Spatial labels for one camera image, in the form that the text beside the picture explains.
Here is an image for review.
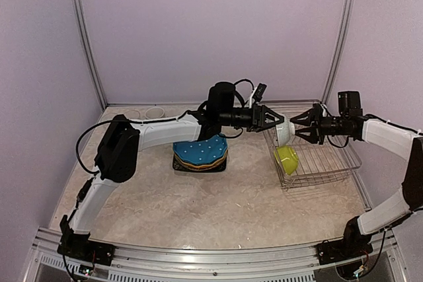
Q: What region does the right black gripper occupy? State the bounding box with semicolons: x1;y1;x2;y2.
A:
291;106;348;145

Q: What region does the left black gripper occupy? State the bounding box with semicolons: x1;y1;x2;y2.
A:
221;104;286;133

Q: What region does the white patterned bowl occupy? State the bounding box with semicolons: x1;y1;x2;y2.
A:
276;120;295;147

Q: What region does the blue polka dot plate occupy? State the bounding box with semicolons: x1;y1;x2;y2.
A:
173;135;228;166

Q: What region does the orange polka dot plate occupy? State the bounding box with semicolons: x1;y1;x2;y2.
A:
174;151;228;170

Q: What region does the black square floral plate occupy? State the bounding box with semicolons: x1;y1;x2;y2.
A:
173;155;227;173

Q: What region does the pale green mug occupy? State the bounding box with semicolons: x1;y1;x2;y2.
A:
145;106;165;120

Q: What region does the clear glass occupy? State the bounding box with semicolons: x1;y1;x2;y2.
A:
123;110;141;120

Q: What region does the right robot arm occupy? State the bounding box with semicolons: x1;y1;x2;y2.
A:
290;91;422;264

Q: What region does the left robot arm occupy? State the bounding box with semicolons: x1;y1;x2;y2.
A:
59;82;295;259

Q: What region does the yellow-green bowl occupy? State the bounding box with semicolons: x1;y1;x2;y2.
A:
274;145;299;176

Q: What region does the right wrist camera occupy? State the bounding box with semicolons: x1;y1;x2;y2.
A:
313;103;331;118

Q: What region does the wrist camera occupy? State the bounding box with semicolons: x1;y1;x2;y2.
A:
247;83;267;108
313;103;331;118

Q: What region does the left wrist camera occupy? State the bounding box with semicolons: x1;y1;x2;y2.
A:
247;83;267;108

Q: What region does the metal wire dish rack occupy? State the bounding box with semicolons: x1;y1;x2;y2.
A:
257;98;363;192

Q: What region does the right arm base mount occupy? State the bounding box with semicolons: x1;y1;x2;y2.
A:
315;240;373;265

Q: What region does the aluminium front frame rail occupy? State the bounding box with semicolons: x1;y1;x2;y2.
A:
18;228;410;281

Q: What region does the right vertical aluminium post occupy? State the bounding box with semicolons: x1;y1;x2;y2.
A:
321;0;354;104

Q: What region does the vertical aluminium post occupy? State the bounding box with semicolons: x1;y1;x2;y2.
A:
72;0;108;110
321;0;354;104

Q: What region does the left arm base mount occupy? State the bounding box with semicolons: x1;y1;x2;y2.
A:
58;240;116;266

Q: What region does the left vertical aluminium post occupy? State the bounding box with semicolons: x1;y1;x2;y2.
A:
72;0;108;110

